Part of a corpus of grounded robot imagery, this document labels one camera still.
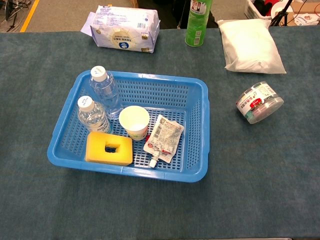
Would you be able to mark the tall clear water bottle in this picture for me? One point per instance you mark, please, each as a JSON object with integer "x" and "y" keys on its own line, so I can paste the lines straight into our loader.
{"x": 107, "y": 97}

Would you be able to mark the white spout pouch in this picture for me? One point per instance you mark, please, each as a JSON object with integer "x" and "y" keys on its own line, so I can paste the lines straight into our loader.
{"x": 165, "y": 135}

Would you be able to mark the white purple tissue pack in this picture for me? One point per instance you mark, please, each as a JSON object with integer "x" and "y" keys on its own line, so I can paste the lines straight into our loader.
{"x": 125, "y": 30}

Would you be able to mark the white storage basket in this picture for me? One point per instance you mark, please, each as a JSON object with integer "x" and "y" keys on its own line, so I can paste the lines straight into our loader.
{"x": 250, "y": 11}

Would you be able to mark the green bottle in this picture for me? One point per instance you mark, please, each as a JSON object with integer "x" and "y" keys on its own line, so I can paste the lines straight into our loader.
{"x": 197, "y": 25}

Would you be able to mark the yellow sponge with hole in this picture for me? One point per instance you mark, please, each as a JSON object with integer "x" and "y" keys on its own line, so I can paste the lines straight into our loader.
{"x": 95, "y": 150}

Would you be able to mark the clear round plastic container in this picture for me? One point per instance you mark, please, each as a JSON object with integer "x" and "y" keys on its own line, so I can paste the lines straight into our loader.
{"x": 260, "y": 105}

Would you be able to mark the white paper cup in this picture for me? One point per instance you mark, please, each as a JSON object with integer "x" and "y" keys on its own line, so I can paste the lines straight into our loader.
{"x": 133, "y": 120}

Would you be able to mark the blue perforated plastic basket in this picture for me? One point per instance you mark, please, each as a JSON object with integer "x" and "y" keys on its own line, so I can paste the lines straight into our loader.
{"x": 162, "y": 95}

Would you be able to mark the black tripod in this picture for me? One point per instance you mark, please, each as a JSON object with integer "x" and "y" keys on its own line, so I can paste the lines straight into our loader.
{"x": 281, "y": 15}

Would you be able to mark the white plastic bag pillow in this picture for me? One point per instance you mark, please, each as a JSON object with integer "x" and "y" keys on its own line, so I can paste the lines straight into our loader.
{"x": 250, "y": 47}

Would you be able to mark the teal felt table cloth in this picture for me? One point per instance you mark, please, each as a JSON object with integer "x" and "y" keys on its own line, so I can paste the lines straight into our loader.
{"x": 250, "y": 175}

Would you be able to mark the cardboard box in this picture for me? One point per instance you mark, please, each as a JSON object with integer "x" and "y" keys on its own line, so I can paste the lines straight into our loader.
{"x": 307, "y": 17}

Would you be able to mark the short blue-label water bottle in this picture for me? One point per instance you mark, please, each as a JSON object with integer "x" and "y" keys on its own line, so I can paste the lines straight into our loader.
{"x": 93, "y": 120}

